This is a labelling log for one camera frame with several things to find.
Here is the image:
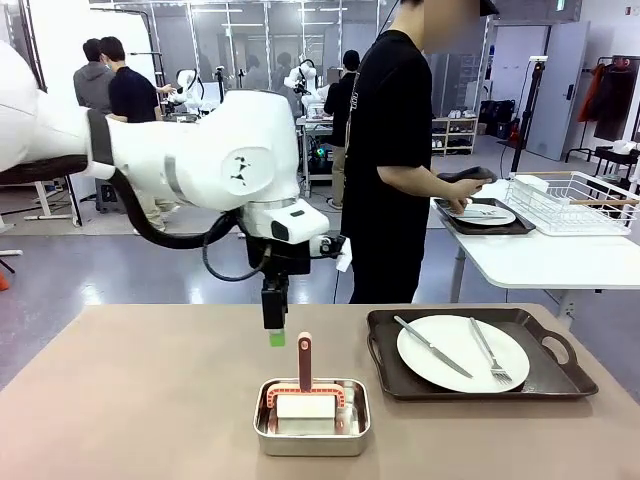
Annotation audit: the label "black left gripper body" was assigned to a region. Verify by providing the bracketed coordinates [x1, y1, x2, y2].
[246, 235, 312, 293]

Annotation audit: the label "pink handled lint roller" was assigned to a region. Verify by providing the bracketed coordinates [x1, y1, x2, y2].
[264, 332, 348, 434]

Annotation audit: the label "dark grey cloth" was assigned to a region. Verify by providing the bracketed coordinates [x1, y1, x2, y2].
[436, 165, 500, 190]

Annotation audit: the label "cream white plate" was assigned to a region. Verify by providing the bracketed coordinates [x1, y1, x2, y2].
[452, 203, 517, 226]

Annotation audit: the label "person's right forearm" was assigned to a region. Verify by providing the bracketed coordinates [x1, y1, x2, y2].
[377, 163, 454, 201]

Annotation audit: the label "person's right hand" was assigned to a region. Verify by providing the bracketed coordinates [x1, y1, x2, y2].
[442, 177, 485, 216]

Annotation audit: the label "steel rectangular container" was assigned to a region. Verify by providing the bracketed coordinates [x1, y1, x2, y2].
[252, 377, 372, 457]

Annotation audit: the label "background person in black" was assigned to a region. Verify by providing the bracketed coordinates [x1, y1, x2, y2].
[323, 49, 362, 210]

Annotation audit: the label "person in black t-shirt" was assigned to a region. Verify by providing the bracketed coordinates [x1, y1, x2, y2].
[339, 0, 501, 306]

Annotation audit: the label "black flat tray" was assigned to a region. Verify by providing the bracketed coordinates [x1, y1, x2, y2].
[432, 197, 537, 236]

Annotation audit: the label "large white plate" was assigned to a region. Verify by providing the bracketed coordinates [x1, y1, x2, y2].
[396, 313, 531, 395]

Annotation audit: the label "silver fork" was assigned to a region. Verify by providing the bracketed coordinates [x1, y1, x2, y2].
[468, 316, 514, 386]

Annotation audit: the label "person in navy shirt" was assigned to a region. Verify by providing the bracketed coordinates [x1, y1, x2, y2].
[98, 35, 182, 236]

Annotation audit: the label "wooden shoe rack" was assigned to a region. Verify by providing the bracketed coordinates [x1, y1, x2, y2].
[430, 117, 479, 157]

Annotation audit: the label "white desk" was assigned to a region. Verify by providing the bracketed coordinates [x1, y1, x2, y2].
[0, 169, 84, 234]

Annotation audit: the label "person in grey hoodie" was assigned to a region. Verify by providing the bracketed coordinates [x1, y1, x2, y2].
[73, 38, 117, 117]

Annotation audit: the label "black bags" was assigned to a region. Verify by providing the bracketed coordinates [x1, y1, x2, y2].
[478, 98, 517, 140]

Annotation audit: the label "white cutlery holder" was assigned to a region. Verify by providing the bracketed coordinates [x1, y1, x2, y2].
[513, 174, 550, 200]

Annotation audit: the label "white side table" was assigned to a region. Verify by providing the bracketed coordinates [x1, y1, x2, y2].
[429, 194, 640, 321]

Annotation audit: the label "black light stand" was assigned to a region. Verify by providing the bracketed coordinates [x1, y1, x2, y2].
[508, 56, 550, 176]

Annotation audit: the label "white backdrop board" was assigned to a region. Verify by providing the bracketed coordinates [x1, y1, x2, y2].
[29, 0, 161, 109]

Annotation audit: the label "grey door panel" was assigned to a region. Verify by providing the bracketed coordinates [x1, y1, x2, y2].
[524, 20, 591, 162]

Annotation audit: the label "orange jacket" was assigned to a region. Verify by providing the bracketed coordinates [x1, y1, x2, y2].
[577, 63, 607, 125]

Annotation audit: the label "black cart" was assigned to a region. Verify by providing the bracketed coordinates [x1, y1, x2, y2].
[594, 145, 640, 176]

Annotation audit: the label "black coat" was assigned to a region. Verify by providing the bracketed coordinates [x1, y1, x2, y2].
[592, 63, 640, 142]

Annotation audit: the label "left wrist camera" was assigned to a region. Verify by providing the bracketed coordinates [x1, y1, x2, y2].
[307, 233, 354, 274]

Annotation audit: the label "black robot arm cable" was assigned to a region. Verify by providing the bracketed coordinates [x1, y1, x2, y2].
[112, 169, 275, 282]

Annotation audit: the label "dark brown handled tray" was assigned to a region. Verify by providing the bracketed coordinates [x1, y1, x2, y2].
[366, 307, 600, 403]

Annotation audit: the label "white wire dish rack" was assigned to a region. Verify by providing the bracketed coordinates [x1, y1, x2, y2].
[506, 170, 640, 237]

